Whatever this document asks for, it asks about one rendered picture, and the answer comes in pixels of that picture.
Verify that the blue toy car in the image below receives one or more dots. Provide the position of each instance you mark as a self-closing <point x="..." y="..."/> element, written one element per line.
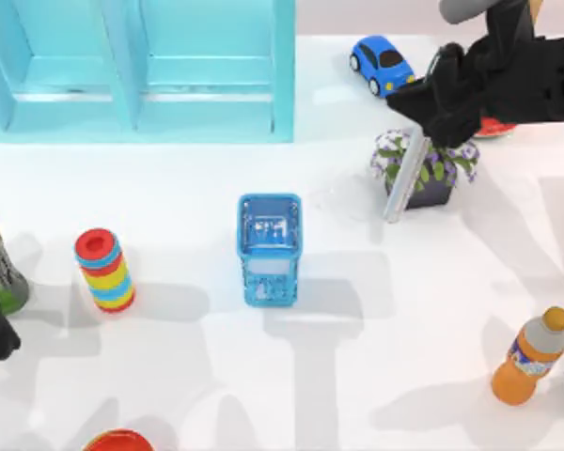
<point x="380" y="58"/>

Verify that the grey and green bottle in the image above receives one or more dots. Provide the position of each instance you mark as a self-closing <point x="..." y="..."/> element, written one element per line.
<point x="10" y="282"/>

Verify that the light blue rack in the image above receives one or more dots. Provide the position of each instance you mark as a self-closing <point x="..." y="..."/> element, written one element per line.
<point x="207" y="70"/>

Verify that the stack of coloured rings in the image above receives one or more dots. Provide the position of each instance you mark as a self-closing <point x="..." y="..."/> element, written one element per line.
<point x="105" y="277"/>

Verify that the orange bottle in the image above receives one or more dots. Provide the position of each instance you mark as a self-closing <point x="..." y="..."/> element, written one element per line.
<point x="517" y="376"/>

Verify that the pale grey board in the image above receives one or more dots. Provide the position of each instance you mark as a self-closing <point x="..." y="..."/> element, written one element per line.
<point x="406" y="183"/>

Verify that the blue mesh basket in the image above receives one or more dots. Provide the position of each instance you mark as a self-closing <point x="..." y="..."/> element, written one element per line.
<point x="268" y="282"/>

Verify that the potted plant purple flowers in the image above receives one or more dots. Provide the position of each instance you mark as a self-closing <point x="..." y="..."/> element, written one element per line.
<point x="439" y="185"/>

